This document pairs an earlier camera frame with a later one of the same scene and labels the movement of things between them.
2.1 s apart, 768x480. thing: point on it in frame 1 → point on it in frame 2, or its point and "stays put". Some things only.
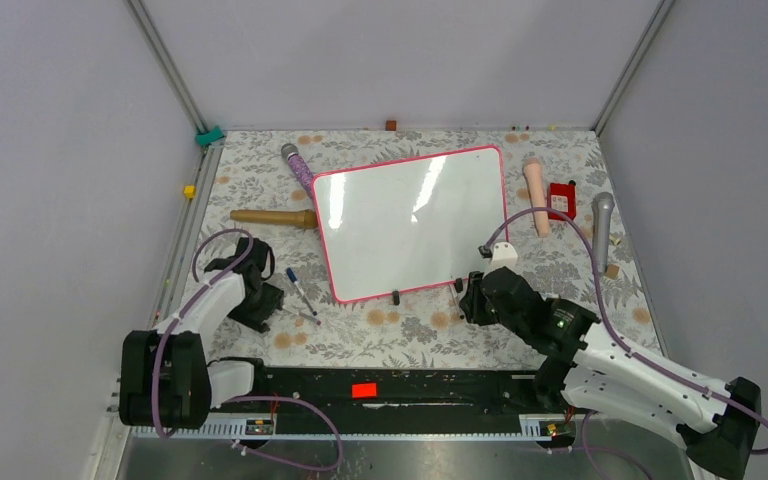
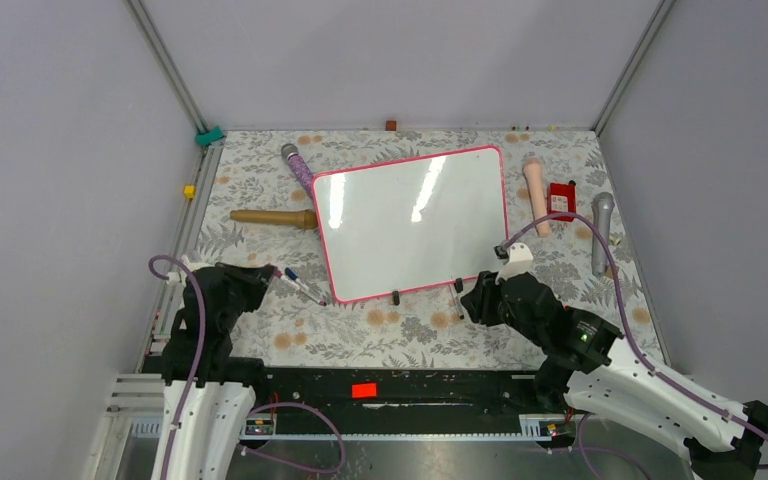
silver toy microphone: (602, 206) stays put
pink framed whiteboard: (410, 224) stays put
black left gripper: (258, 318) → (255, 278)
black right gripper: (471, 303) stays put
